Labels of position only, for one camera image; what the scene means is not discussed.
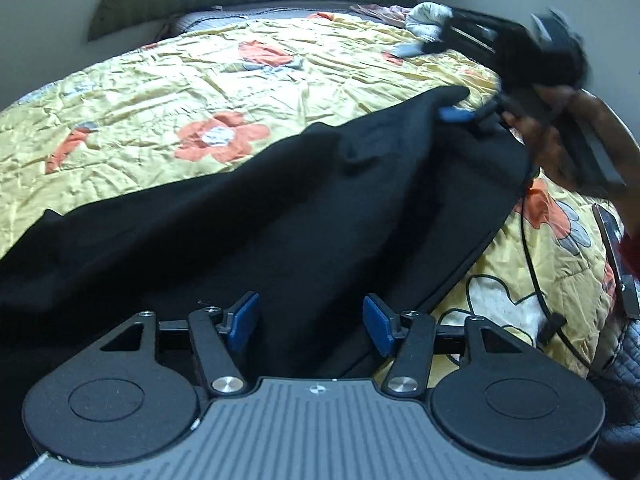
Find black pants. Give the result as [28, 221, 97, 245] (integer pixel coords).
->
[1, 87, 529, 422]

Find person's right hand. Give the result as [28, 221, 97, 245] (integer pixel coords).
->
[503, 87, 639, 237]

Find crumpled clothes pile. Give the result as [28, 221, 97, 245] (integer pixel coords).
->
[350, 2, 454, 58]

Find yellow floral quilt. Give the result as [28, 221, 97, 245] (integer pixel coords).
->
[1, 13, 624, 374]

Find grey pillow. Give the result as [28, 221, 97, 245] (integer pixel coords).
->
[163, 0, 352, 37]

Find black cable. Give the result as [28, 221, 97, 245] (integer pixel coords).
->
[439, 169, 606, 376]

